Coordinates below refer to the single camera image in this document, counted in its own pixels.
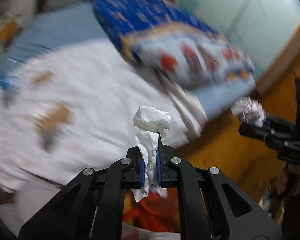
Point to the person right hand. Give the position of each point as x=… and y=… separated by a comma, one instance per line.
x=288, y=179

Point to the white patterned cloth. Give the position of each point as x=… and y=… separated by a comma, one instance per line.
x=103, y=92

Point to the brown cardboard piece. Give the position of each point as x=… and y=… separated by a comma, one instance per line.
x=50, y=121

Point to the orange plastic trash basket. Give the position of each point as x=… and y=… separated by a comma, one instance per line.
x=153, y=213

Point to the glass sliding door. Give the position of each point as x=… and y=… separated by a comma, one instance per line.
x=262, y=28

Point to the grey stone-like trash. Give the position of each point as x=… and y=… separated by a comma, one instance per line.
x=48, y=140

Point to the crushed clear plastic bottle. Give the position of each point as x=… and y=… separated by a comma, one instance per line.
x=9, y=88

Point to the large white tissue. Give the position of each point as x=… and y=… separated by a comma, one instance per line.
x=150, y=123

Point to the green white wrapper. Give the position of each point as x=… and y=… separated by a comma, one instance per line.
x=249, y=111

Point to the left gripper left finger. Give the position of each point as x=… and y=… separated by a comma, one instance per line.
x=142, y=173

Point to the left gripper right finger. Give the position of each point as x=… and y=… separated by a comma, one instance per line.
x=158, y=161

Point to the blue bed sheet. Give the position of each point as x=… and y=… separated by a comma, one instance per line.
x=50, y=30

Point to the blue star moon quilt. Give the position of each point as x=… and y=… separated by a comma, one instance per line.
x=157, y=34

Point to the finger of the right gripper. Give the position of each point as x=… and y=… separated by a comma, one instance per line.
x=264, y=132

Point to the round cardboard piece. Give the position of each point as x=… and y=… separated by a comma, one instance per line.
x=41, y=78

